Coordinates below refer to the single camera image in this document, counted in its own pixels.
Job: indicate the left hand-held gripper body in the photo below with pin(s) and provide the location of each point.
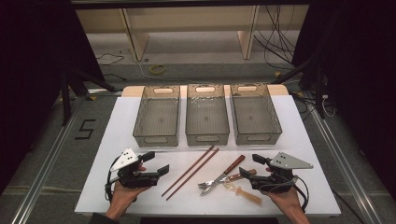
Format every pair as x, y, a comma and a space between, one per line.
137, 179

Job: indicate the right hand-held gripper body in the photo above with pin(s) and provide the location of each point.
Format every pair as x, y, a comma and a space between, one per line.
274, 182

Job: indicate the small wooden spoon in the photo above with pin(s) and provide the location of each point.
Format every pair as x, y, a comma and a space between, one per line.
249, 196

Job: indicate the transparent grey plastic bin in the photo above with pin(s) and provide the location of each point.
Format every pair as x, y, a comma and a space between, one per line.
157, 119
207, 119
255, 118

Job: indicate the person's left hand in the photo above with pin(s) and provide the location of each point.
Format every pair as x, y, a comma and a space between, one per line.
121, 199

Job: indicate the person's right hand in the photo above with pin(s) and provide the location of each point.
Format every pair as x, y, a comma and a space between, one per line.
289, 202

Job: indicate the white table sheet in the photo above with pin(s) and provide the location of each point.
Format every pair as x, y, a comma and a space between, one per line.
140, 205

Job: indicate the yellow tape roll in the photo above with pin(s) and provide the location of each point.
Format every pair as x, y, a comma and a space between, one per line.
152, 70

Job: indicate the black metal stand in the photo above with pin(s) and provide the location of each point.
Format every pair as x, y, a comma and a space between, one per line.
319, 90

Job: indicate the black tripod stand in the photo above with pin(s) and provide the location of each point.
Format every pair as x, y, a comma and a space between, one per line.
66, 99

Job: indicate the black curtain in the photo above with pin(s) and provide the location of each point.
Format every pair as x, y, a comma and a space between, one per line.
364, 77
31, 77

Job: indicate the aluminium floor rail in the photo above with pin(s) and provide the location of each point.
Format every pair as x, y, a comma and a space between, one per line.
345, 168
46, 165

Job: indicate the light wooden furniture frame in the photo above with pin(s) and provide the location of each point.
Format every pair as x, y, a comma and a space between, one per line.
186, 18

